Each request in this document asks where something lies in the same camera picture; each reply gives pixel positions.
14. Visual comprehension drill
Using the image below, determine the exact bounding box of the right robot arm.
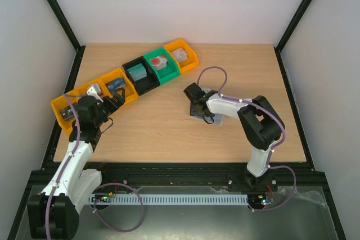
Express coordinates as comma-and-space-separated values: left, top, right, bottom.
184, 83, 286, 191

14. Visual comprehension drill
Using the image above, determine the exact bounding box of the red circle card stack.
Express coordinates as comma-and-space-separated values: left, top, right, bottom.
150, 55, 168, 71

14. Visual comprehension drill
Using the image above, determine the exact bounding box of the black bin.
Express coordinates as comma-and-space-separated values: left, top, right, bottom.
122, 56, 160, 96

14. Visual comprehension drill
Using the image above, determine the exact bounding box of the white patterned card stack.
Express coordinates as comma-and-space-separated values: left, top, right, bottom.
171, 47, 188, 63

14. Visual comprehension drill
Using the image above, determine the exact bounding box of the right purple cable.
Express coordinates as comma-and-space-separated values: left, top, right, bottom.
196, 66, 298, 213

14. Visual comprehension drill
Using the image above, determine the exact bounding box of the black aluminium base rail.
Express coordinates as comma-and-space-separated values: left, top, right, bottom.
28, 161, 330, 193

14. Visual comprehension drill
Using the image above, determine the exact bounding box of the yellow bin far left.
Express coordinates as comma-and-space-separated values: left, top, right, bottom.
50, 89, 84, 135

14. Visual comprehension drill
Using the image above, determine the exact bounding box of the left black frame post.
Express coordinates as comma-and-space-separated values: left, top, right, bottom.
29, 0, 85, 52

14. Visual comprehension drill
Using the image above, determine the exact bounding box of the blue card stack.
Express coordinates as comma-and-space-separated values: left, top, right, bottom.
106, 77, 126, 92

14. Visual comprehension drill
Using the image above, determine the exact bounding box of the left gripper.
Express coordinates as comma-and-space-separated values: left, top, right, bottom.
94, 88, 125, 126

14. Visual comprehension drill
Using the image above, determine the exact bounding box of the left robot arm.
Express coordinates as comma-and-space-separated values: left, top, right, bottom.
27, 87, 125, 239

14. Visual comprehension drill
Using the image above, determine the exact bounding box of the right black frame post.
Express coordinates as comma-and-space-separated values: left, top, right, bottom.
274, 0, 331, 52

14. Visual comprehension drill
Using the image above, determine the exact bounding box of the green bin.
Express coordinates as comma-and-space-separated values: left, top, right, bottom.
143, 47, 180, 85

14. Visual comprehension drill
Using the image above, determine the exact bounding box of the beige card holder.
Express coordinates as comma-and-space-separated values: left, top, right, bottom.
184, 83, 224, 126

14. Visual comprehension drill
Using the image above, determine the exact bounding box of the black VIP card stack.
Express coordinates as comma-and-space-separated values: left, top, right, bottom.
60, 105, 74, 121

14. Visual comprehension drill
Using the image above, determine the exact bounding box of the white slotted cable duct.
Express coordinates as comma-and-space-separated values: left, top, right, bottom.
89, 194, 248, 206

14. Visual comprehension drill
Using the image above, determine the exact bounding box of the black frame post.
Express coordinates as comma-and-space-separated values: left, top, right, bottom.
29, 0, 85, 52
274, 0, 331, 52

